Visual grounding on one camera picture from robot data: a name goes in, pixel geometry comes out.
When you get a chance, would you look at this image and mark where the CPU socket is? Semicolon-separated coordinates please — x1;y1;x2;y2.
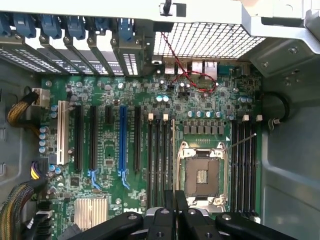
175;140;230;215

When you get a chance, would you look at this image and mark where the silver finned heatsink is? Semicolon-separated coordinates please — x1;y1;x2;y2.
74;197;109;230

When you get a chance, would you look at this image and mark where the blue expansion slot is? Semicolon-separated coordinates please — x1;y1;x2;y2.
117;105;131;191

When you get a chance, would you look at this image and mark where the metal locking lever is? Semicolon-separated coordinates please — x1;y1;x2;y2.
228;132;258;150

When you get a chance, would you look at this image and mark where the open grey PC case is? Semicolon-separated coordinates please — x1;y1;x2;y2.
0;0;320;240

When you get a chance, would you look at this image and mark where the short black expansion slot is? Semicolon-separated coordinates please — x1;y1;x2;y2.
104;106;114;125

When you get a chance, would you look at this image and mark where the white expansion slot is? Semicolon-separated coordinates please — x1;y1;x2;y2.
57;100;69;166

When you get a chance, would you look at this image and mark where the green Dell motherboard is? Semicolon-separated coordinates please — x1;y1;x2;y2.
37;74;263;240

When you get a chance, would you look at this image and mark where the blue card retention clip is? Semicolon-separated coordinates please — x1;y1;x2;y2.
39;14;62;40
12;13;37;39
93;17;111;35
116;17;137;45
66;16;87;41
0;13;11;36

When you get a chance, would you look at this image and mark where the black looped wire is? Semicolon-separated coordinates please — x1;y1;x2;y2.
259;91;291;124

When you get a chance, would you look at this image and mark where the yellow black wire bundle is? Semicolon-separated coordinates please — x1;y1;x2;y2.
0;181;48;240

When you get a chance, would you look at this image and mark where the red twisted wire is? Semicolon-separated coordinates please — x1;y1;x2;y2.
159;31;218;94

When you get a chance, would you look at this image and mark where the wire bundle white plug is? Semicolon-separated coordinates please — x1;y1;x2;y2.
6;87;51;137

